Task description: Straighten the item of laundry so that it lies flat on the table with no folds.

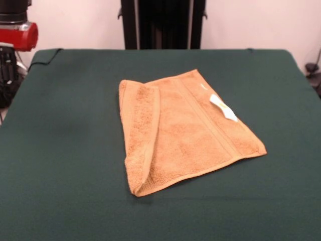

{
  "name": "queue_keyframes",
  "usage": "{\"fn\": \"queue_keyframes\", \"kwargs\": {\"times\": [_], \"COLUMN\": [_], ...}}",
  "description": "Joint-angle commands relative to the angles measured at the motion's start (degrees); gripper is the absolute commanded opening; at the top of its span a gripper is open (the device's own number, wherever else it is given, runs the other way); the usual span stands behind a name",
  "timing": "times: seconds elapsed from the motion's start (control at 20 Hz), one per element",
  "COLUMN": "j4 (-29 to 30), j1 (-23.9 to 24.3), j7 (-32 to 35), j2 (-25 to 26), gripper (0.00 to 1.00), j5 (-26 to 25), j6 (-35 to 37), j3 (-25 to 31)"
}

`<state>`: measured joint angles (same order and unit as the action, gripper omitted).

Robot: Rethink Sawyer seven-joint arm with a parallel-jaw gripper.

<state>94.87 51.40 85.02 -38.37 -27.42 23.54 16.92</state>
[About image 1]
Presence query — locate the black cable tangle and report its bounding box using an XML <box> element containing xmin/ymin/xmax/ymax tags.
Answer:
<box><xmin>0</xmin><ymin>75</ymin><xmax>26</xmax><ymax>109</ymax></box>

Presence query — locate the black plug adapter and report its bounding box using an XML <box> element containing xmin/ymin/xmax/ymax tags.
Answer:
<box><xmin>305</xmin><ymin>63</ymin><xmax>319</xmax><ymax>76</ymax></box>

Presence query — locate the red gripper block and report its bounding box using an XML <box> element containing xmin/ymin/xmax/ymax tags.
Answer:
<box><xmin>0</xmin><ymin>21</ymin><xmax>39</xmax><ymax>82</ymax></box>

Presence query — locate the tan terry towel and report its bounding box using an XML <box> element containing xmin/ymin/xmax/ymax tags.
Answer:
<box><xmin>117</xmin><ymin>69</ymin><xmax>267</xmax><ymax>197</ymax></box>

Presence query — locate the white cable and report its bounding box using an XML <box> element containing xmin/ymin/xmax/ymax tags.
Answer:
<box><xmin>15</xmin><ymin>59</ymin><xmax>28</xmax><ymax>75</ymax></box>

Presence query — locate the dark green tablecloth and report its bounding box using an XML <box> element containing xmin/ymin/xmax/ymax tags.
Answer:
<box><xmin>0</xmin><ymin>48</ymin><xmax>321</xmax><ymax>241</ymax></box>

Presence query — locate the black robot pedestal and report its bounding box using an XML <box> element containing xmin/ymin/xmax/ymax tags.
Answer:
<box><xmin>117</xmin><ymin>0</ymin><xmax>209</xmax><ymax>50</ymax></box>

